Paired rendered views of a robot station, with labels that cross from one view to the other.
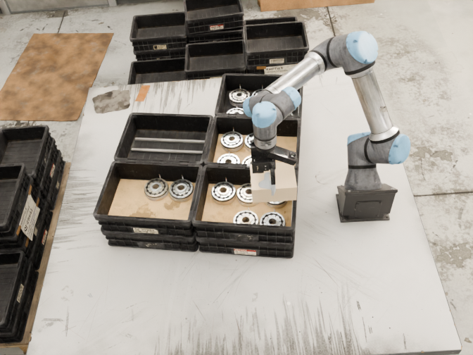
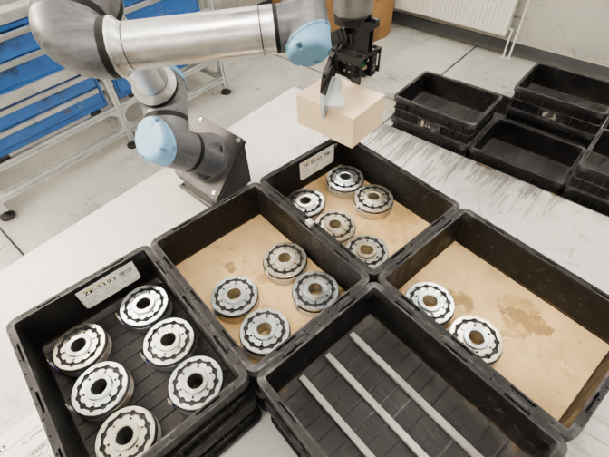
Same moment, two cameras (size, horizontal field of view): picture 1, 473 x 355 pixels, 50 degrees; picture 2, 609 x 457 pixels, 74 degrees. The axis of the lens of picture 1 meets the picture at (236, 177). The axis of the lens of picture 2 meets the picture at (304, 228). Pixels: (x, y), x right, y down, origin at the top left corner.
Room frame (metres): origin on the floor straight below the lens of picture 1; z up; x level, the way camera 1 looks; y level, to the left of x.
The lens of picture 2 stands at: (1.84, 0.33, 1.61)
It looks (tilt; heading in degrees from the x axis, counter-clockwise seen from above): 49 degrees down; 220
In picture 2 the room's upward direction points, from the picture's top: 3 degrees counter-clockwise
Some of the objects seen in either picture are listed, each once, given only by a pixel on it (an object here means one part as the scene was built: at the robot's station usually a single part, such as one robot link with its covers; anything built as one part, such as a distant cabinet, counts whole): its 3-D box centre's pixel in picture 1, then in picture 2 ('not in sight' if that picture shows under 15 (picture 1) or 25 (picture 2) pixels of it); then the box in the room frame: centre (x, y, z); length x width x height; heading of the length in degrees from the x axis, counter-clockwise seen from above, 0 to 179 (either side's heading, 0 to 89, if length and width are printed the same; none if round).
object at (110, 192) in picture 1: (152, 198); (496, 316); (1.30, 0.36, 0.87); 0.40 x 0.30 x 0.11; 78
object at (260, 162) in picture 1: (263, 154); (353, 46); (1.15, -0.10, 1.24); 0.09 x 0.08 x 0.12; 87
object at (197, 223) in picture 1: (246, 196); (355, 195); (1.22, -0.03, 0.92); 0.40 x 0.30 x 0.02; 78
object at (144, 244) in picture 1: (157, 213); not in sight; (1.30, 0.36, 0.76); 0.40 x 0.30 x 0.12; 78
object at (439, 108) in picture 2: not in sight; (438, 136); (0.13, -0.21, 0.37); 0.40 x 0.30 x 0.45; 87
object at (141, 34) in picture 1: (162, 44); not in sight; (3.16, 0.43, 0.31); 0.40 x 0.30 x 0.34; 87
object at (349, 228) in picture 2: (248, 192); (334, 225); (1.28, -0.05, 0.86); 0.10 x 0.10 x 0.01
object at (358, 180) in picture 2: (272, 222); (344, 178); (1.12, -0.12, 0.86); 0.10 x 0.10 x 0.01
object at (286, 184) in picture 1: (272, 182); (340, 109); (1.14, -0.13, 1.08); 0.16 x 0.12 x 0.07; 87
